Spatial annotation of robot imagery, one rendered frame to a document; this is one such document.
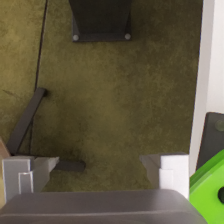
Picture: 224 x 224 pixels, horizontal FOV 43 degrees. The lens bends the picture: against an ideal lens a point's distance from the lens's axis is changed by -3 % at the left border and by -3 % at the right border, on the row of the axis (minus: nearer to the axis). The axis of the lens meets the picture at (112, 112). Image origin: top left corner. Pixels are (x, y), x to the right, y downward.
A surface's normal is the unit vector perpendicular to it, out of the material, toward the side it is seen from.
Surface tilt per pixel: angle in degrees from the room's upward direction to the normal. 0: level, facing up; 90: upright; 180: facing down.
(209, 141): 0
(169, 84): 0
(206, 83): 90
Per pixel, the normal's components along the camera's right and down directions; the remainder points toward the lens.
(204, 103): -0.99, -0.11
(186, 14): 0.03, 0.01
